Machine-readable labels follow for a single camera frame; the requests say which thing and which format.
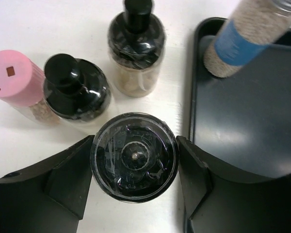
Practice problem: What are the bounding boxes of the silver lid grain bottle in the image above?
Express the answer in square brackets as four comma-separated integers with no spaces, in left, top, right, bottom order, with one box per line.
[204,0,291,78]

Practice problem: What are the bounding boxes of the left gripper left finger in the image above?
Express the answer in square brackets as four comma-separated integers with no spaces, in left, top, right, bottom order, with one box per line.
[0,135,94,233]

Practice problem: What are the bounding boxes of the pink cap spice bottle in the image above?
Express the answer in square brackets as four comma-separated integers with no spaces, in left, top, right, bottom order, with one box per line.
[0,50,60,126]

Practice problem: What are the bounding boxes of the black lid bottle rear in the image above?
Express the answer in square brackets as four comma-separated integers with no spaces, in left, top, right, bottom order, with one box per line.
[108,0,166,98]

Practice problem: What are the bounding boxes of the black lid bottle front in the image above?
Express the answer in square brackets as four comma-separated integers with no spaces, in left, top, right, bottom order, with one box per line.
[43,53,116,134]

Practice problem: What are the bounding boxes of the clear top pepper grinder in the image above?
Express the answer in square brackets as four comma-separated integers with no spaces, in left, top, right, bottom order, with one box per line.
[90,112,179,203]

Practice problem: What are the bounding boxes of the black rectangular tray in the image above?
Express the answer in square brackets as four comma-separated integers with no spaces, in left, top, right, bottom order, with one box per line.
[187,17,291,178]

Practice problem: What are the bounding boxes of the black lid bottle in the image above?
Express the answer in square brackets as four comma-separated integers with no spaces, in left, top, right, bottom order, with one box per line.
[108,0,166,98]
[43,53,116,134]

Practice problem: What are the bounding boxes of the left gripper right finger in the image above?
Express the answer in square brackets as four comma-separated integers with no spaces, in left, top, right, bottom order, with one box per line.
[177,136,291,233]

